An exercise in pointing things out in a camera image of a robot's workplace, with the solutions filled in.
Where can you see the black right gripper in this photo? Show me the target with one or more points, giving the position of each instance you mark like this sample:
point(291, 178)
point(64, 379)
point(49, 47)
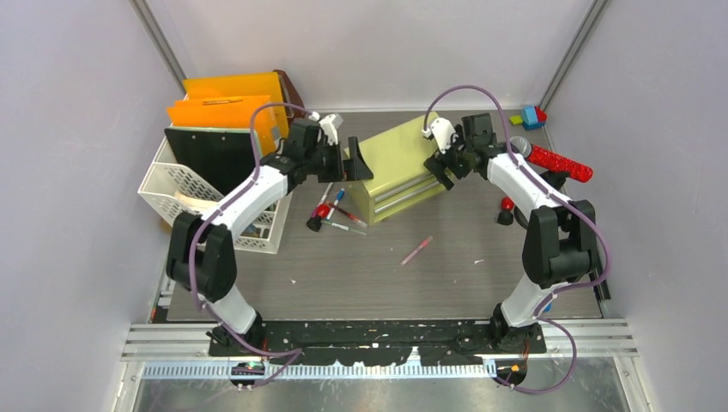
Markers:
point(436, 168)

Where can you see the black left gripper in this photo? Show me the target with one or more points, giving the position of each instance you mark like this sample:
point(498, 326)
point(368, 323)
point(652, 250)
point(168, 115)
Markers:
point(354, 169)

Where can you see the green metal drawer cabinet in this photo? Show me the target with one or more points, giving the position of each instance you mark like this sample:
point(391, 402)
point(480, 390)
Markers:
point(400, 179)

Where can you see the red black stamp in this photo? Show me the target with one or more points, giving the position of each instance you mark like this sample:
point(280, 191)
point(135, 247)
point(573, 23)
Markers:
point(315, 222)
point(506, 215)

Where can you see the pink highlighter pen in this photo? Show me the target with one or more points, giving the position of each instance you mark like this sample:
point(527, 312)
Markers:
point(417, 250)

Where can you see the black clipboard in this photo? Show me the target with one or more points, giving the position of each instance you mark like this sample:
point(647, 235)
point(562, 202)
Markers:
point(223, 157)

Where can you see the Nineteen Eighty-Four dark book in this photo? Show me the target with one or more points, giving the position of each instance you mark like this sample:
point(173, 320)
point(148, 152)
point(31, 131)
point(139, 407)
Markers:
point(193, 203)

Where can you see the white plastic file rack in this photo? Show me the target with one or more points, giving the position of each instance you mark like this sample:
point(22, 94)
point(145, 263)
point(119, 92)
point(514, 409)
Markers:
point(165, 176)

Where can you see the mint green clipboard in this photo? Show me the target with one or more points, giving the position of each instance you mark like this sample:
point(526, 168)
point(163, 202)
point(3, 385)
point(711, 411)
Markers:
point(255, 135)

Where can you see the thick orange binder folder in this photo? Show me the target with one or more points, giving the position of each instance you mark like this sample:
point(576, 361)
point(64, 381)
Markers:
point(229, 112)

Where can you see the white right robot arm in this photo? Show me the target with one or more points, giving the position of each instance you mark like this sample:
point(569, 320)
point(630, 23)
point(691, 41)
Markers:
point(559, 247)

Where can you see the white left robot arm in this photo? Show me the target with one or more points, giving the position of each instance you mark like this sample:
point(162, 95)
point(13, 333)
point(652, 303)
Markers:
point(201, 256)

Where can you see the purple marker pen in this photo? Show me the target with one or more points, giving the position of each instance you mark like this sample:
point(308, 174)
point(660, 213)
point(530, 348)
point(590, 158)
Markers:
point(325, 195)

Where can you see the blue cap white marker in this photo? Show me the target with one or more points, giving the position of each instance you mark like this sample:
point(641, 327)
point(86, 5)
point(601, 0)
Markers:
point(337, 200)

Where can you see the orange red marker pen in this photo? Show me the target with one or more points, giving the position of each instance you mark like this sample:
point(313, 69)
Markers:
point(349, 215)

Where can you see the brown wooden object behind rack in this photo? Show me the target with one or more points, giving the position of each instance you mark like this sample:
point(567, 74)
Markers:
point(290, 95)

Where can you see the red glitter microphone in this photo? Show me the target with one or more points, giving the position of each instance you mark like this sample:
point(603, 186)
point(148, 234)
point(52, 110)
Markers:
point(551, 161)

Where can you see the colourful toy blocks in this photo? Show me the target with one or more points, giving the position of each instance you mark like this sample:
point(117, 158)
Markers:
point(530, 118)

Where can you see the thin orange folder in rack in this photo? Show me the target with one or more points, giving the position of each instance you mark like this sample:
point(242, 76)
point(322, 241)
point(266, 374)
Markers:
point(266, 83)

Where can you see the black handheld microphone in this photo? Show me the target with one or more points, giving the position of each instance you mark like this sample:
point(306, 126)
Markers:
point(601, 290)

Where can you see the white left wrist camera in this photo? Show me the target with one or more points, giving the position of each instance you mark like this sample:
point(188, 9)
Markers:
point(329, 124)

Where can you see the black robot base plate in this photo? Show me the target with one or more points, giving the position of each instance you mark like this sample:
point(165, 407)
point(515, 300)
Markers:
point(379, 343)

